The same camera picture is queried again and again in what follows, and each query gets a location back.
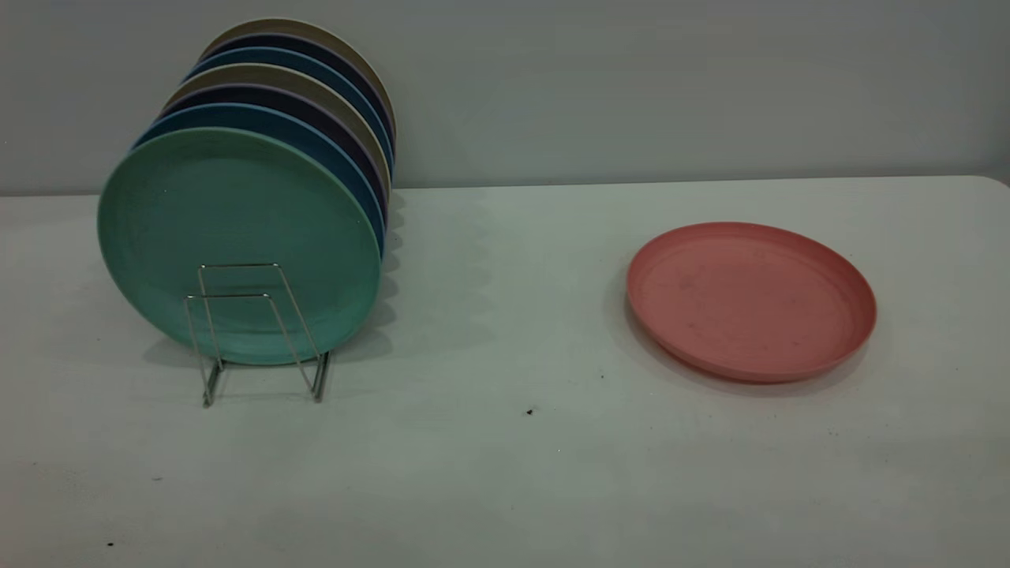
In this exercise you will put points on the pink round plate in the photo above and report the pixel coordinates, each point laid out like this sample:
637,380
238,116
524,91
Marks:
750,300

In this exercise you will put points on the green round plate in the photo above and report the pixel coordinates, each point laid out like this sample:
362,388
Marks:
237,205

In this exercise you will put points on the blue round plate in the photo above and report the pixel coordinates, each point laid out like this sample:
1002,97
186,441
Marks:
292,58
260,118

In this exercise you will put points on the dark purple round plate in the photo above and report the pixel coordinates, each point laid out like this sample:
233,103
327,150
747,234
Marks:
309,46
268,95

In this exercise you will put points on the beige round plate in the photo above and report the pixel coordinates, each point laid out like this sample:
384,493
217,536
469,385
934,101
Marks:
309,28
268,74

